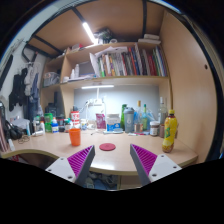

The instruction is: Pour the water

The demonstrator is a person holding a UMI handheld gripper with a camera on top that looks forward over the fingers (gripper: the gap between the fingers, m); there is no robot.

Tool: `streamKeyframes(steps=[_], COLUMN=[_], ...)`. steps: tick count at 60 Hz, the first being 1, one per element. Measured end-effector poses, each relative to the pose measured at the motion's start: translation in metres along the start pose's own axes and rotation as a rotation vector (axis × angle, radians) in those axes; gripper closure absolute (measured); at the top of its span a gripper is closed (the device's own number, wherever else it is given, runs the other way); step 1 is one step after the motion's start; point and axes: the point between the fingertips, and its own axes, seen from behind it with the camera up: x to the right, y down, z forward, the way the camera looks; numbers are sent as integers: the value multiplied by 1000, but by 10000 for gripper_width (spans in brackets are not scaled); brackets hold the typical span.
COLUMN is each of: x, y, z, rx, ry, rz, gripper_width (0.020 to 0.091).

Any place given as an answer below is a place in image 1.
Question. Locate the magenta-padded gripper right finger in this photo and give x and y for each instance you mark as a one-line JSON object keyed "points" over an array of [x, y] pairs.
{"points": [[145, 159]]}

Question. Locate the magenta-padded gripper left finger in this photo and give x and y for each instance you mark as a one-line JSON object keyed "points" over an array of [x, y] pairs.
{"points": [[80, 159]]}

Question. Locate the yellow-labelled drink bottle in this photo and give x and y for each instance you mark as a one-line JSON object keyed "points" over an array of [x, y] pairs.
{"points": [[170, 131]]}

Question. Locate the orange plastic cup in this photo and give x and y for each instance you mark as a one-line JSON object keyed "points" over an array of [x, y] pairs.
{"points": [[75, 137]]}

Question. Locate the flat round red coaster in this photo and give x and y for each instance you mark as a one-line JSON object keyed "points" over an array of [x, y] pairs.
{"points": [[107, 147]]}

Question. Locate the brown jar with white lid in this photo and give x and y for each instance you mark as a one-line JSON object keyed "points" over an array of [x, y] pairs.
{"points": [[154, 129]]}

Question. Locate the brown mug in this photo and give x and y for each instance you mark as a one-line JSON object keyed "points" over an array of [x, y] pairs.
{"points": [[161, 131]]}

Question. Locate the clear bottle with green cap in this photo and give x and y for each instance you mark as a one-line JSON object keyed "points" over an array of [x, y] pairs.
{"points": [[145, 118]]}

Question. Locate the red and white canister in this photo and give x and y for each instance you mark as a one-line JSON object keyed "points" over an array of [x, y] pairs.
{"points": [[75, 118]]}

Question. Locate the white bottle with blue label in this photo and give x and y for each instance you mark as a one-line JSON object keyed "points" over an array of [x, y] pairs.
{"points": [[54, 126]]}

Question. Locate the grey shaker bottle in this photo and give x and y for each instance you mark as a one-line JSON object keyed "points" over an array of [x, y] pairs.
{"points": [[129, 120]]}

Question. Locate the pink packet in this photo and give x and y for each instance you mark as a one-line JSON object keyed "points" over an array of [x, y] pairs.
{"points": [[100, 121]]}

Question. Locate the clear bottle with yellow cap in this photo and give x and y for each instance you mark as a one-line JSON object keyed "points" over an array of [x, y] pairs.
{"points": [[138, 111]]}

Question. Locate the blue and white carton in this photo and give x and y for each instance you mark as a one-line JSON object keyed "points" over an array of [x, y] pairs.
{"points": [[113, 123]]}

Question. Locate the tall clear glass bottle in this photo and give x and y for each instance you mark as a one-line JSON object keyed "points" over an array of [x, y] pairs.
{"points": [[162, 113]]}

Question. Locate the green plastic container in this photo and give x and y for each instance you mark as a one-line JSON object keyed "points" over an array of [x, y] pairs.
{"points": [[48, 121]]}

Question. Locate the dark green glass bottle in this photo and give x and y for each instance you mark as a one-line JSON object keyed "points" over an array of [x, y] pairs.
{"points": [[122, 115]]}

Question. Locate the under-shelf light strip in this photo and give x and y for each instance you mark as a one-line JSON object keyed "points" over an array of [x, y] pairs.
{"points": [[97, 87]]}

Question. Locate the hanging dark clothes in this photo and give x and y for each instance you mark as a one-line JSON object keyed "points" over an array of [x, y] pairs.
{"points": [[20, 90]]}

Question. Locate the ceiling light strip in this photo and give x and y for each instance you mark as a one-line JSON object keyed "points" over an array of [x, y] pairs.
{"points": [[89, 32]]}

